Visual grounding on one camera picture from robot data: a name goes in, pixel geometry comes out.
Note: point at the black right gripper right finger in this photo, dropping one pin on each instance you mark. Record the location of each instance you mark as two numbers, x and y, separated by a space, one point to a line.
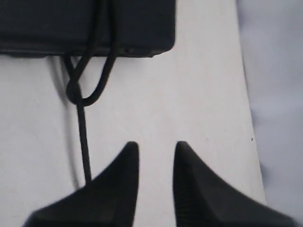
203 199

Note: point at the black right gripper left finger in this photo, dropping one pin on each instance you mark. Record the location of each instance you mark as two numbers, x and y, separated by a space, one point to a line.
109 200

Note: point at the black plastic case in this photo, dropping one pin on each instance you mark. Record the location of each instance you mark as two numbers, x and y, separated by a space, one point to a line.
39 28

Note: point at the white backdrop curtain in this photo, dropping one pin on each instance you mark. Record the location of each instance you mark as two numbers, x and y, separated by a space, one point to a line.
271 33

